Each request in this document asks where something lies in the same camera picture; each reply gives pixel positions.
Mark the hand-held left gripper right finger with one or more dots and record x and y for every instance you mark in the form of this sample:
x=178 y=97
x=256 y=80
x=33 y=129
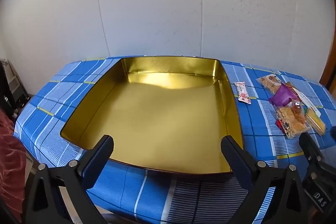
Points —
x=235 y=158

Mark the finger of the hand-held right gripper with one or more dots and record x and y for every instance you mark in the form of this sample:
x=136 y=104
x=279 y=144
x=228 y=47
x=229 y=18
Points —
x=311 y=148

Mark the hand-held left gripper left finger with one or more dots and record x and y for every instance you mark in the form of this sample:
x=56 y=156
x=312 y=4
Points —
x=101 y=158

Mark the yellow biscuit packet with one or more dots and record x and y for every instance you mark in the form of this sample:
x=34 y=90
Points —
x=316 y=123

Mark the clear cracker packet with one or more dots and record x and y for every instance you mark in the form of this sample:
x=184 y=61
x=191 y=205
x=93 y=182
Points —
x=291 y=120

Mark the long red candy packet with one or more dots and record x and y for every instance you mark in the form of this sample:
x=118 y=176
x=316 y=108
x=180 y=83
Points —
x=278 y=123

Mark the orange clear packet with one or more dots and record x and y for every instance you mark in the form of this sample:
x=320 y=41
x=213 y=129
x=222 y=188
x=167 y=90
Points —
x=298 y=108

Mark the white gold stick packet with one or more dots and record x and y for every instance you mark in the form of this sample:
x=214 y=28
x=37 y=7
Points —
x=309 y=104

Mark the purple snack packet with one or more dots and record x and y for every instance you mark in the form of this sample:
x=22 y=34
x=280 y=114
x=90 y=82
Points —
x=282 y=95

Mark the pink white candy packet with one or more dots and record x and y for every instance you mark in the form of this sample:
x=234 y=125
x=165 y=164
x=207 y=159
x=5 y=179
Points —
x=242 y=92

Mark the gold tin box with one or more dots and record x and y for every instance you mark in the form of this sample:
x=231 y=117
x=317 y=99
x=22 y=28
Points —
x=157 y=113

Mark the beige pastry packet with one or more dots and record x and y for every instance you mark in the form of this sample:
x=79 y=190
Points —
x=270 y=81

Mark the blue plaid cloth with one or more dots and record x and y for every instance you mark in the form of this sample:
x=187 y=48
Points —
x=262 y=140

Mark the red cloth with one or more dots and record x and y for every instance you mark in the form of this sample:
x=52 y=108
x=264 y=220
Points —
x=10 y=150

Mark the dark shelf unit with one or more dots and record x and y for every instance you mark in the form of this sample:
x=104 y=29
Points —
x=9 y=90

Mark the wooden door frame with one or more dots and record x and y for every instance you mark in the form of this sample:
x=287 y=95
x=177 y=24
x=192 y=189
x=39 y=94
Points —
x=328 y=74

